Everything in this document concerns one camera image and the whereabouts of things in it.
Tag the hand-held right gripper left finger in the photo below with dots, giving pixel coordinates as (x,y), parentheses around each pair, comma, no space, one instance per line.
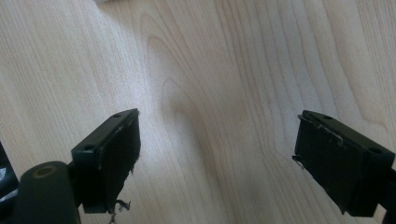
(107,161)

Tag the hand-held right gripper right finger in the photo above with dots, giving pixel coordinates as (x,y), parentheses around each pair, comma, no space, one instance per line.
(339,168)

